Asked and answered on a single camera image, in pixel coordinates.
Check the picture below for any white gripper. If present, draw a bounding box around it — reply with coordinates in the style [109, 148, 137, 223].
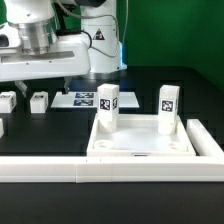
[0, 34, 91, 97]

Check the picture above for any white square table top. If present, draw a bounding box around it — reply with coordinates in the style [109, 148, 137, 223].
[87, 114, 196, 157]

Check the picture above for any white marker plate with tags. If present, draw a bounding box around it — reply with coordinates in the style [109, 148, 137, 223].
[51, 92, 139, 108]

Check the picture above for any white block at left edge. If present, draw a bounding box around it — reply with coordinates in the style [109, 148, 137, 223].
[0, 118, 4, 139]

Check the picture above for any white L-shaped obstacle fence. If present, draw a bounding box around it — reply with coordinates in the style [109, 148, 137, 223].
[0, 119, 224, 183]

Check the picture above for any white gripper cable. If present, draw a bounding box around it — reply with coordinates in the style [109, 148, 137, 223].
[54, 0, 130, 58]

